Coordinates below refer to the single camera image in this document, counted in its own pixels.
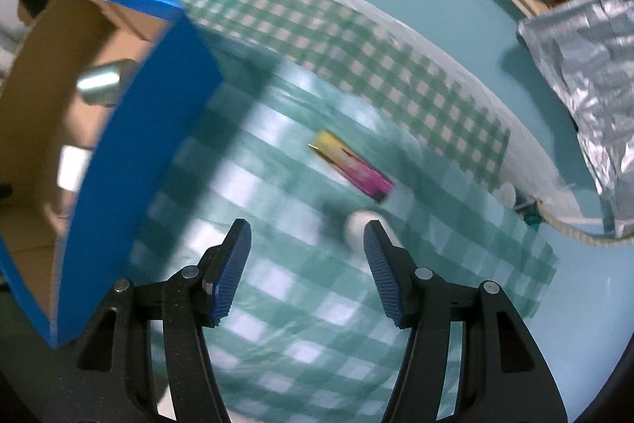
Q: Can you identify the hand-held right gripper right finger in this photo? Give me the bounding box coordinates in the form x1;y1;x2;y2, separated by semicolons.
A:
363;220;569;423

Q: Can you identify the yellow-pink small box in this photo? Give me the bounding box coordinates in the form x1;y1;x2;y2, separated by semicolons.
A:
307;130;395;205

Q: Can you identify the beige rope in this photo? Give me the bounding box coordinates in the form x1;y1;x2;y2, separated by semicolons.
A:
537;199;634;248

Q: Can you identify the blue-edged cardboard box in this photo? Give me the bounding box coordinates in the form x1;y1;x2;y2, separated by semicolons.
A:
0;0;227;350

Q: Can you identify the small-check green cloth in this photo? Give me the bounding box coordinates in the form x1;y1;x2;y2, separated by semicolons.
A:
171;0;512;194

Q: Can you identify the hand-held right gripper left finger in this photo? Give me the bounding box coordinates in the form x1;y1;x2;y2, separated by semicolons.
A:
76;219;252;423

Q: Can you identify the silver metal can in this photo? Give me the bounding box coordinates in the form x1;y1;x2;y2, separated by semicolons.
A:
76;59;138;107

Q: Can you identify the large-check green plastic tablecloth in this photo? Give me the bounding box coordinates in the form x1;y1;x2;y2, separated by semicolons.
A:
129;27;560;423

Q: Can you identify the white round object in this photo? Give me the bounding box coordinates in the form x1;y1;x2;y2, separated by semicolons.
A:
344;209;398;256

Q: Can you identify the crumpled silver foil sheet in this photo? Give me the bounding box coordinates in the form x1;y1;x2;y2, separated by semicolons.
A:
515;0;634;240

